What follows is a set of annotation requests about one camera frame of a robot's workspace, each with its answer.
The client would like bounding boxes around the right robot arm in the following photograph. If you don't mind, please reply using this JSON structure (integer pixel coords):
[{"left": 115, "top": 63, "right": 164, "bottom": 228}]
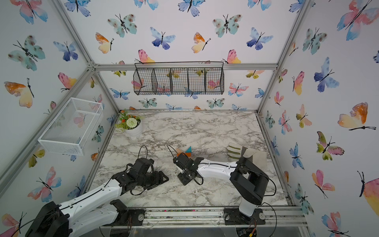
[{"left": 173, "top": 153, "right": 270, "bottom": 217}]

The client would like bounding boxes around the black wire wall basket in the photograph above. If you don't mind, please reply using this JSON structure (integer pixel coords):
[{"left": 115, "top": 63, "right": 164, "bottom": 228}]
[{"left": 132, "top": 61, "right": 225, "bottom": 95}]

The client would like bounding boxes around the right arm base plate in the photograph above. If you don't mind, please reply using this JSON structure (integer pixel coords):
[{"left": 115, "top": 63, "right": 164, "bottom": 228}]
[{"left": 223, "top": 208, "right": 265, "bottom": 225}]

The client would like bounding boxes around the potted flower plant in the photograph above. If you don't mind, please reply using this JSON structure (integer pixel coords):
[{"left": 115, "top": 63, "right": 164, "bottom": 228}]
[{"left": 115, "top": 110, "right": 143, "bottom": 138}]

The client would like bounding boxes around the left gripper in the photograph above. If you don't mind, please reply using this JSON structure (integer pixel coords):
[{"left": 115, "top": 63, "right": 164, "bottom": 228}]
[{"left": 137, "top": 171, "right": 170, "bottom": 189}]

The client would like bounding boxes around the aluminium front rail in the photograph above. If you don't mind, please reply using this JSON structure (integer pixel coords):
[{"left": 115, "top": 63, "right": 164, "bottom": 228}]
[{"left": 59, "top": 207, "right": 309, "bottom": 229}]

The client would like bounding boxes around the white mesh wall basket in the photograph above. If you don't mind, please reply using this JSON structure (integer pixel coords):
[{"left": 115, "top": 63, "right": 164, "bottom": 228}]
[{"left": 38, "top": 97, "right": 103, "bottom": 156}]

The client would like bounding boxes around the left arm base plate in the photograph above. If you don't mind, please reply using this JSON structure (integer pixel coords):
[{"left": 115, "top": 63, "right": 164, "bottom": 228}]
[{"left": 112, "top": 209, "right": 146, "bottom": 227}]

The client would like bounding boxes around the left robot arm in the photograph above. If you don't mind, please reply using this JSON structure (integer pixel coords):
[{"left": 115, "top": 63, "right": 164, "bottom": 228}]
[{"left": 25, "top": 158, "right": 169, "bottom": 237}]

